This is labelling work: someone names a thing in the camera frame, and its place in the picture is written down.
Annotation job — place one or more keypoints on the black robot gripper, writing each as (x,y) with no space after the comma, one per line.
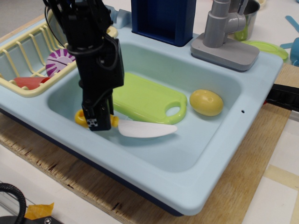
(101,70)

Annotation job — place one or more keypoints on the yellow handled white toy knife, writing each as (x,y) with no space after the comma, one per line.
(138,129)

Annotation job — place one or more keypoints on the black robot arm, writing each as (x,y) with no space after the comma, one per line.
(83,22)

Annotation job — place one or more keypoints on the green plastic cutting board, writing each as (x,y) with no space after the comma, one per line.
(144,100)

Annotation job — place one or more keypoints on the wooden board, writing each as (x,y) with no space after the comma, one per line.
(259,186)

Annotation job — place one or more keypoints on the purple white toy plate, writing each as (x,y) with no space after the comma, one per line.
(57,61)

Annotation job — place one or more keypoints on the red toy piece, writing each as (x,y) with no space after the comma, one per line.
(30,83)

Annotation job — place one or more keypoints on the light blue toy sink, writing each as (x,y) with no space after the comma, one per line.
(179,171)

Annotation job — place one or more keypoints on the cream plastic dish rack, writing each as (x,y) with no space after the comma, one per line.
(25,55)

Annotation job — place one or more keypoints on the yellow toy potato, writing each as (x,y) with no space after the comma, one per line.
(206,102)

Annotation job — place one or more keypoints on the dark blue plastic box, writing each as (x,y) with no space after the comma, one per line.
(168,21)

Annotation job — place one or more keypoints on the grey toy faucet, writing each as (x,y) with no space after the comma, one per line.
(214,45)

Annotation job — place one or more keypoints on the yellow tape piece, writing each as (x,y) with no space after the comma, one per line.
(39,211)

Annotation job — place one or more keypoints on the green translucent plate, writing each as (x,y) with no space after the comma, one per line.
(269,48)

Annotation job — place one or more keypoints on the steel pot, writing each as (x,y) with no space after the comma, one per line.
(250,13)

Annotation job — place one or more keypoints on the black clamp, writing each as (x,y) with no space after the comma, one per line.
(284,96)

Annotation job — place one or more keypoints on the blue plastic utensil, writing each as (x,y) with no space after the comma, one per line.
(292,21)

